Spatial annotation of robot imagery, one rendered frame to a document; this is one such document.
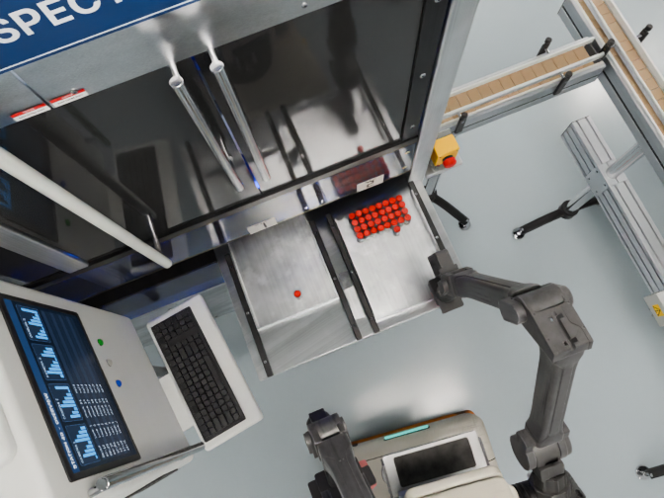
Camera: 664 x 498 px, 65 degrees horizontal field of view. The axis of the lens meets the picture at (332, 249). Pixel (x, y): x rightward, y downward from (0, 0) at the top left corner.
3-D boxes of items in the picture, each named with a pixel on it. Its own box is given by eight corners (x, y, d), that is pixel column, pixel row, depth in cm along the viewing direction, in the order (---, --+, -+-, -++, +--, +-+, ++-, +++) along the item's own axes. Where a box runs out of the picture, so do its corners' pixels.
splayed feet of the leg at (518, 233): (508, 228, 252) (517, 219, 239) (601, 191, 255) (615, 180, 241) (516, 243, 250) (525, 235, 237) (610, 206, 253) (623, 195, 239)
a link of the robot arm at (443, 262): (445, 291, 128) (476, 281, 129) (428, 249, 131) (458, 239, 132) (435, 300, 140) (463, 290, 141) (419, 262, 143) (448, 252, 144)
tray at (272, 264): (223, 231, 166) (220, 228, 163) (299, 202, 167) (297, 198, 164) (259, 330, 158) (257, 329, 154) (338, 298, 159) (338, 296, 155)
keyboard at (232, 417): (151, 328, 167) (148, 327, 165) (190, 305, 168) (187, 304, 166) (206, 443, 157) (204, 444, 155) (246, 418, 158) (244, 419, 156)
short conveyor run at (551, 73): (411, 158, 173) (416, 136, 158) (392, 120, 177) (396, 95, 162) (597, 85, 177) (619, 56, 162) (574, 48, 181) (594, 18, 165)
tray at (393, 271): (335, 222, 165) (335, 218, 162) (411, 193, 166) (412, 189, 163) (375, 322, 156) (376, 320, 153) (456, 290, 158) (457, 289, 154)
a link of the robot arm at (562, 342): (551, 348, 83) (608, 328, 84) (506, 292, 93) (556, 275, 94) (528, 478, 112) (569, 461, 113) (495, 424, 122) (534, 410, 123)
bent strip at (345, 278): (339, 278, 160) (338, 274, 155) (348, 274, 161) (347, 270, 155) (356, 320, 157) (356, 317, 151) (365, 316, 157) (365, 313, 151)
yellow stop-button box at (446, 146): (425, 147, 162) (428, 136, 155) (446, 138, 162) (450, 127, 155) (435, 168, 160) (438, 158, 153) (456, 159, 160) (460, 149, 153)
